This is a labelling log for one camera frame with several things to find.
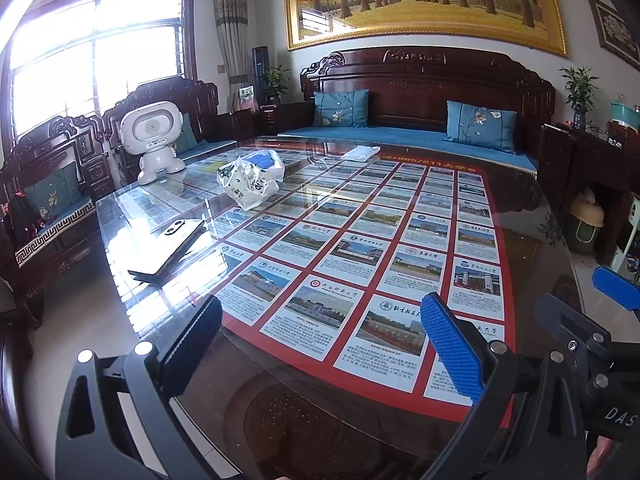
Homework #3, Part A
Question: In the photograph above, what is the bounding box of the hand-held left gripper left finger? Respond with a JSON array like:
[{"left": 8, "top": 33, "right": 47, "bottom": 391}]
[{"left": 52, "top": 295, "right": 223, "bottom": 480}]

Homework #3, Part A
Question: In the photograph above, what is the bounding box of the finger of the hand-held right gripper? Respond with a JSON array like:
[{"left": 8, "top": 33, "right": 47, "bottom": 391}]
[
  {"left": 532, "top": 292, "right": 609, "bottom": 362},
  {"left": 591, "top": 266, "right": 640, "bottom": 313}
]

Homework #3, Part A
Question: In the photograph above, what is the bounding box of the white printed plastic bag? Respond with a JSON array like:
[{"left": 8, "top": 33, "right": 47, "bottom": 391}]
[{"left": 216, "top": 156, "right": 280, "bottom": 211}]

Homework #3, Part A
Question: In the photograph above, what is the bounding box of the blue cloth in clear bag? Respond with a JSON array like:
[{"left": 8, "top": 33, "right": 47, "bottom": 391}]
[{"left": 244, "top": 149, "right": 286, "bottom": 183}]

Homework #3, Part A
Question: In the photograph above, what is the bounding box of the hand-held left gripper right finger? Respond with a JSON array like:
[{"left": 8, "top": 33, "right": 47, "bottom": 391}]
[{"left": 420, "top": 291, "right": 591, "bottom": 480}]

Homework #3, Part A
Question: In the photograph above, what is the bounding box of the green plant in vase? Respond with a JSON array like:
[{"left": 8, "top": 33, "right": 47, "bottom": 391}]
[{"left": 559, "top": 66, "right": 600, "bottom": 131}]

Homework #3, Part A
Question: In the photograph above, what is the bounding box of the carved wooden armchair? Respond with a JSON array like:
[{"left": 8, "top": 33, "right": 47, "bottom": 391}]
[
  {"left": 102, "top": 77, "right": 238, "bottom": 186},
  {"left": 0, "top": 115, "right": 121, "bottom": 321}
]

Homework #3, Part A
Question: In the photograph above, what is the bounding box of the white robot toy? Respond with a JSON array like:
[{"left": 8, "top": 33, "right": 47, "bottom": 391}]
[{"left": 120, "top": 101, "right": 187, "bottom": 186}]

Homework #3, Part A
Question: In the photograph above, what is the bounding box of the barred window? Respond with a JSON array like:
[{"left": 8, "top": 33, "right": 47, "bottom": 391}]
[{"left": 7, "top": 0, "right": 196, "bottom": 146}]

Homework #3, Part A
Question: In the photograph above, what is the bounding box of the white shelf cart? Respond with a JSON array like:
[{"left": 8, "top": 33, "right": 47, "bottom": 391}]
[{"left": 611, "top": 197, "right": 640, "bottom": 273}]

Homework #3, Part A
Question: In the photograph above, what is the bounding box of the teal floral cushion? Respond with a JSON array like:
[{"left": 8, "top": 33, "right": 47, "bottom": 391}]
[
  {"left": 175, "top": 112, "right": 198, "bottom": 153},
  {"left": 442, "top": 100, "right": 518, "bottom": 155},
  {"left": 312, "top": 89, "right": 370, "bottom": 128},
  {"left": 24, "top": 166, "right": 83, "bottom": 221}
]

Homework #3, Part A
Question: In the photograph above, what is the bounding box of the dark framed flower picture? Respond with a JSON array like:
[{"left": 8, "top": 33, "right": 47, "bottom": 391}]
[{"left": 586, "top": 0, "right": 640, "bottom": 68}]

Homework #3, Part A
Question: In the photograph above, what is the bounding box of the patterned beige curtain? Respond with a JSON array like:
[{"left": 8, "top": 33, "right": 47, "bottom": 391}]
[{"left": 212, "top": 0, "right": 250, "bottom": 111}]

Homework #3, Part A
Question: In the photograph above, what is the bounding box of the red picture grid poster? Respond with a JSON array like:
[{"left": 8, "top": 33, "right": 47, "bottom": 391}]
[{"left": 175, "top": 140, "right": 516, "bottom": 423}]

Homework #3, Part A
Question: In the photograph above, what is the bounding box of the green bin with beige lid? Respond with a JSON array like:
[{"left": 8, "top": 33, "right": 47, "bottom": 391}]
[{"left": 567, "top": 192, "right": 606, "bottom": 255}]

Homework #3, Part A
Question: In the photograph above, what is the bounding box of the carved dark wooden sofa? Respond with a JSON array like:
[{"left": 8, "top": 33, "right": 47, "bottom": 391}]
[{"left": 277, "top": 46, "right": 557, "bottom": 171}]

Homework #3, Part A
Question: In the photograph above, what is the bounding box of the blue patterned seat cushion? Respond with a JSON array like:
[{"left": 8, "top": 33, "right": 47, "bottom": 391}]
[{"left": 15, "top": 197, "right": 98, "bottom": 268}]

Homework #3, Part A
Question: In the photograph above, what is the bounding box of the gold framed tree painting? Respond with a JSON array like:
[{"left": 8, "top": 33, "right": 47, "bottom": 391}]
[{"left": 282, "top": 0, "right": 568, "bottom": 58}]

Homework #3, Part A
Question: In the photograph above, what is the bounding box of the dark cloth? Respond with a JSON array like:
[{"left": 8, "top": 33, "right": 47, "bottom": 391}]
[{"left": 7, "top": 192, "right": 43, "bottom": 241}]

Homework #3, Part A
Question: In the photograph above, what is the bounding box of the potted green plant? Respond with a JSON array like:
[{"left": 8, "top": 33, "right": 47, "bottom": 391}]
[{"left": 262, "top": 65, "right": 291, "bottom": 106}]

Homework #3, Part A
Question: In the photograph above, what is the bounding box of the dark wooden corner table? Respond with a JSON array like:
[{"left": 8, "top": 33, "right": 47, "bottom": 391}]
[{"left": 227, "top": 101, "right": 313, "bottom": 138}]

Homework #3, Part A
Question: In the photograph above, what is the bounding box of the white phone with stand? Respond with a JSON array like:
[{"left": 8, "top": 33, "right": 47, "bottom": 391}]
[{"left": 127, "top": 217, "right": 207, "bottom": 286}]

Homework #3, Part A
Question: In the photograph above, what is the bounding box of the black tower speaker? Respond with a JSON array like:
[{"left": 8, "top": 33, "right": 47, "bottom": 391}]
[{"left": 251, "top": 46, "right": 270, "bottom": 106}]

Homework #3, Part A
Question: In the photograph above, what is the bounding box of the dark wooden side cabinet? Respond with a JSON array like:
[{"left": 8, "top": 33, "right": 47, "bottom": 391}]
[{"left": 537, "top": 122, "right": 640, "bottom": 266}]

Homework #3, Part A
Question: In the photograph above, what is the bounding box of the teal and white pot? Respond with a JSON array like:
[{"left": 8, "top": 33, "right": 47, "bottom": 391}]
[{"left": 607, "top": 100, "right": 640, "bottom": 131}]

